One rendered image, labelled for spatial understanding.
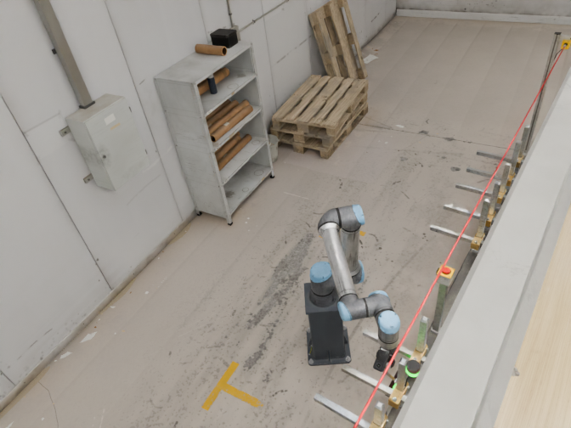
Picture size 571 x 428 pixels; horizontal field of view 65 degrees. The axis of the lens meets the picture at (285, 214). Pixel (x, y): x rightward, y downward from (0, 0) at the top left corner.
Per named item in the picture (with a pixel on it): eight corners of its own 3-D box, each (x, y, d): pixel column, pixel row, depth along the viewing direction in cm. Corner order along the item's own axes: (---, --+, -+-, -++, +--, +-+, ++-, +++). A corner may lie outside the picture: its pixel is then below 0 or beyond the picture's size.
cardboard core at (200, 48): (194, 45, 405) (220, 48, 392) (199, 42, 410) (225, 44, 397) (195, 54, 410) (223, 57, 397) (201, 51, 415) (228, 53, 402)
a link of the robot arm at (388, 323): (396, 306, 197) (404, 325, 189) (394, 323, 205) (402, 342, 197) (375, 310, 196) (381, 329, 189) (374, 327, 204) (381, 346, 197)
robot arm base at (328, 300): (310, 308, 297) (308, 299, 291) (308, 286, 312) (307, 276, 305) (338, 306, 296) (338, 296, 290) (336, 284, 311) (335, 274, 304)
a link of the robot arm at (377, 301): (363, 291, 206) (370, 312, 197) (387, 286, 207) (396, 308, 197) (363, 304, 212) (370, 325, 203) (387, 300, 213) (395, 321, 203)
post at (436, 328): (430, 332, 262) (438, 281, 233) (433, 325, 265) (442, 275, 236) (438, 335, 260) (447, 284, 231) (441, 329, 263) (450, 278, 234)
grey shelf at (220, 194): (196, 215, 481) (152, 77, 381) (242, 169, 537) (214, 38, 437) (230, 225, 461) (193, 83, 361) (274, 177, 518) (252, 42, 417)
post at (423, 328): (413, 371, 251) (420, 319, 219) (415, 366, 253) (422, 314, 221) (419, 374, 249) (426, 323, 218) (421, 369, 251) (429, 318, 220)
